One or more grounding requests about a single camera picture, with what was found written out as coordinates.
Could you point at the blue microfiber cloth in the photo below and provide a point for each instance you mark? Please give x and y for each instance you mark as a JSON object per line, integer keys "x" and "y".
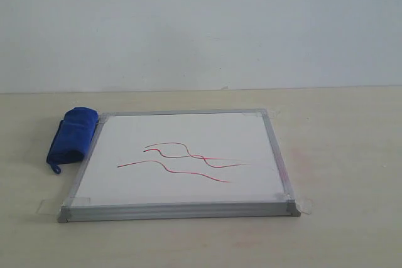
{"x": 73, "y": 137}

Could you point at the aluminium framed whiteboard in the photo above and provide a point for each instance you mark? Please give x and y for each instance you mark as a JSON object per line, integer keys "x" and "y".
{"x": 178, "y": 164}

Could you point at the clear tape back right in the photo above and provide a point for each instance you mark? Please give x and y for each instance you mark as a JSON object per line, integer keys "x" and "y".
{"x": 269, "y": 114}

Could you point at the clear tape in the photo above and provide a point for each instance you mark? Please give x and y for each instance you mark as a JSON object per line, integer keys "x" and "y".
{"x": 269, "y": 114}
{"x": 294, "y": 206}

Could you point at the clear tape front right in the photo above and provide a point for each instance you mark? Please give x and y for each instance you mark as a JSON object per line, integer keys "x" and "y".
{"x": 294, "y": 206}

